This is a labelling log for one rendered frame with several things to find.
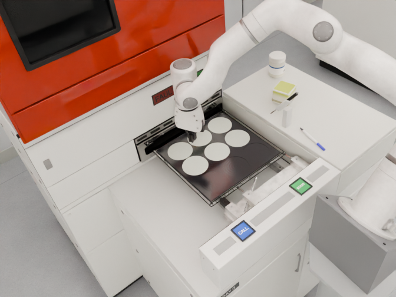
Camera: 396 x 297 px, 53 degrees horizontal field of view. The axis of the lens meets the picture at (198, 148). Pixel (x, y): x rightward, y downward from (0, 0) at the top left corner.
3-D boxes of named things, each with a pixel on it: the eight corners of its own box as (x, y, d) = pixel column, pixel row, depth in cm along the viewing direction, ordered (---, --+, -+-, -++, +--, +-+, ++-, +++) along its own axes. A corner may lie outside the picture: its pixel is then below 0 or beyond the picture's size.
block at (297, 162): (289, 164, 151) (290, 158, 149) (296, 159, 153) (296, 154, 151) (306, 176, 147) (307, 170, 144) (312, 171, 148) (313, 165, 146)
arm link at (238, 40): (269, 59, 118) (190, 118, 128) (254, 33, 129) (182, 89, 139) (252, 39, 112) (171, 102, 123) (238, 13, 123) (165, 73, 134)
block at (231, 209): (225, 211, 139) (224, 206, 137) (232, 206, 140) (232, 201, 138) (240, 225, 134) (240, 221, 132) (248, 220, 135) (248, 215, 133)
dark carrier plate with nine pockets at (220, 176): (156, 151, 161) (156, 149, 160) (221, 112, 174) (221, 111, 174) (211, 202, 140) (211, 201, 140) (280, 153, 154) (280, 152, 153)
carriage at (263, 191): (223, 217, 141) (223, 213, 139) (295, 165, 155) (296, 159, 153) (239, 232, 136) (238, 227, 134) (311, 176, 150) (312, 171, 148)
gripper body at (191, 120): (169, 105, 137) (173, 129, 145) (196, 111, 134) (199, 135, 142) (179, 92, 142) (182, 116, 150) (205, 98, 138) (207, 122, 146)
